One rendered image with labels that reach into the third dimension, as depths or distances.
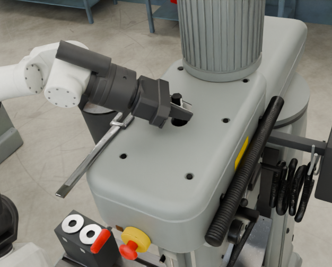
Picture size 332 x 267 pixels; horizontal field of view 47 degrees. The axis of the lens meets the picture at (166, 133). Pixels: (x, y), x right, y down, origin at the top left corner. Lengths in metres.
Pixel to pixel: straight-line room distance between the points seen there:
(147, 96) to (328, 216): 2.45
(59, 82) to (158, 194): 0.27
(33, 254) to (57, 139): 2.92
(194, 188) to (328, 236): 2.32
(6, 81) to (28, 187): 2.77
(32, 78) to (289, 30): 0.92
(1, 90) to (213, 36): 0.45
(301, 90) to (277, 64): 0.25
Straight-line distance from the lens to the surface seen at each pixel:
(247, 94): 0.88
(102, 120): 3.02
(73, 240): 1.60
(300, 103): 1.40
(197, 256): 1.06
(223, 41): 0.86
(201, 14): 0.84
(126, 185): 0.71
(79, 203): 3.23
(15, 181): 3.64
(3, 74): 0.80
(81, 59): 0.70
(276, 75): 1.21
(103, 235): 0.88
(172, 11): 5.23
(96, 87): 0.72
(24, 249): 1.00
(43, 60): 0.80
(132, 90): 0.73
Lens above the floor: 2.42
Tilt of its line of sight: 42 degrees down
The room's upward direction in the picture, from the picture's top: 9 degrees counter-clockwise
